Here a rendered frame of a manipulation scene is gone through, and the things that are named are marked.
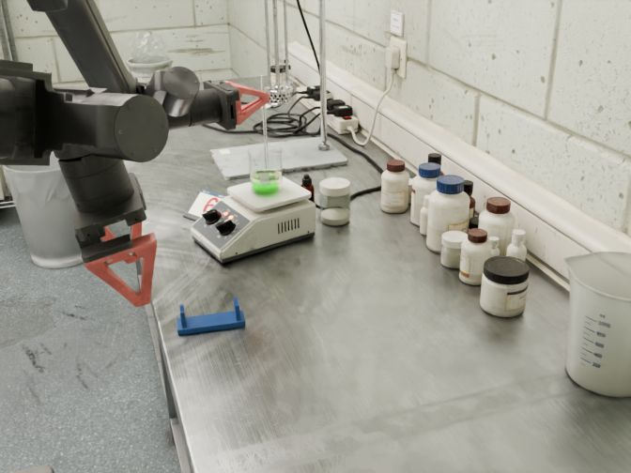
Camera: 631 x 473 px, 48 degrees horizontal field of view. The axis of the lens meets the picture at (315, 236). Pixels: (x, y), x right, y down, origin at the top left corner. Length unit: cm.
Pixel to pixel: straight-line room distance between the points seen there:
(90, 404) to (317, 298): 122
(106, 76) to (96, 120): 47
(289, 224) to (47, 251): 182
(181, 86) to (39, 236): 191
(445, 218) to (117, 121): 76
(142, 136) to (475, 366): 58
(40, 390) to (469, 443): 166
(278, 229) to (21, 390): 128
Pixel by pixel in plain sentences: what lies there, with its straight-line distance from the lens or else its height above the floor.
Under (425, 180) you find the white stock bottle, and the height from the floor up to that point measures 84.
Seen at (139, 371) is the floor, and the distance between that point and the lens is 232.
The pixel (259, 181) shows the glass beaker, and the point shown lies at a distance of 128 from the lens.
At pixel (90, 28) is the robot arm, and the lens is 98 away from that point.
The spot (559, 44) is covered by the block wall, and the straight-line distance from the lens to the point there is 124.
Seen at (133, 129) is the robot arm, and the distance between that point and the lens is 62.
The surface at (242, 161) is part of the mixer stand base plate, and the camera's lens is 171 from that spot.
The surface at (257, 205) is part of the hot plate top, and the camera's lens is 126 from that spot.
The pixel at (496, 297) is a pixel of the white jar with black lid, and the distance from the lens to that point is 110.
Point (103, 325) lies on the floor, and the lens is 259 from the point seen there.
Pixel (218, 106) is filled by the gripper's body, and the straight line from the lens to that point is 121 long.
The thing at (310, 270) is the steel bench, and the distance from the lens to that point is 122.
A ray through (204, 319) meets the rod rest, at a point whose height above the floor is 76.
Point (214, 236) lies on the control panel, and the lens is 128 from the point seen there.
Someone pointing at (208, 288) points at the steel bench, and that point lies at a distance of 118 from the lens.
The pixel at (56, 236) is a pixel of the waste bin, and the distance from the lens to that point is 295.
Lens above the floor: 133
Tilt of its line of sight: 26 degrees down
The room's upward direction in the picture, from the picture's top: 1 degrees counter-clockwise
